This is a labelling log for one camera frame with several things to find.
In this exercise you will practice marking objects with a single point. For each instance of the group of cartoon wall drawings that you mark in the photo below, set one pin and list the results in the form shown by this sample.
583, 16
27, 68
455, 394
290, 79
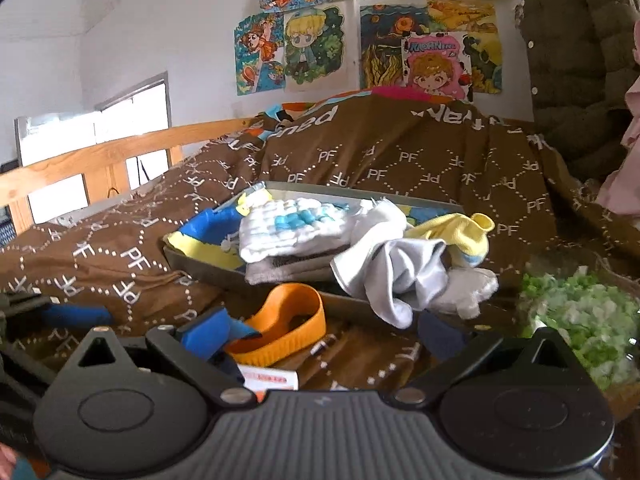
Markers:
310, 45

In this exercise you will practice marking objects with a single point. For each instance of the striped sock with yellow cuff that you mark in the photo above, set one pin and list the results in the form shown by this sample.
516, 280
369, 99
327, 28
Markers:
450, 230

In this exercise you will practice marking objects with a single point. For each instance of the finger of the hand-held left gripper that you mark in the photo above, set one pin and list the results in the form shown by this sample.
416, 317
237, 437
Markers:
80, 316

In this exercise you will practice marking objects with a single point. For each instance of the grey tray with cartoon drawing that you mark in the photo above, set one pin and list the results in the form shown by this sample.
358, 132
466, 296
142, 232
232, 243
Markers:
200, 240

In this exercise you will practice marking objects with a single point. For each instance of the white and blue patterned cloth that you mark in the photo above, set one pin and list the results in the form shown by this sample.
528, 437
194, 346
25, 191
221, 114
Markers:
290, 230

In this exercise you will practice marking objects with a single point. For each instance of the white and orange carton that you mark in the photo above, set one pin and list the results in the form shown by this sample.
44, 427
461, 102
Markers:
265, 377

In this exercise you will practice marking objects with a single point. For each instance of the brown patterned quilt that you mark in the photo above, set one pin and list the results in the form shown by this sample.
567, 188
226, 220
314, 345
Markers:
400, 160

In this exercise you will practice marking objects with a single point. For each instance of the glass jar of green beads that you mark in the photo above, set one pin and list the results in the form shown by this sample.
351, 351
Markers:
575, 320

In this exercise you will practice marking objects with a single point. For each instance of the brown quilted jacket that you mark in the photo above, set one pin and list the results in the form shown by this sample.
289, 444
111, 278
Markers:
575, 60

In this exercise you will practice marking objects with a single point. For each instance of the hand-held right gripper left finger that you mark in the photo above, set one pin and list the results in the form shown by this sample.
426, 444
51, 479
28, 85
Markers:
202, 335

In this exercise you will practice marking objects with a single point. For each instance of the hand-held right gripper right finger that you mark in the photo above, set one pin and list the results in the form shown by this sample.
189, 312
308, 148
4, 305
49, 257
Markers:
442, 337

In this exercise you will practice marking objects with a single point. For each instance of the pink garment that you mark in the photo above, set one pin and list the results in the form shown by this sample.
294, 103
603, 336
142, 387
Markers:
625, 190

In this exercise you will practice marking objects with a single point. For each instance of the plain white cloth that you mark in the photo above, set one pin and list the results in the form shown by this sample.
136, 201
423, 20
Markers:
470, 285

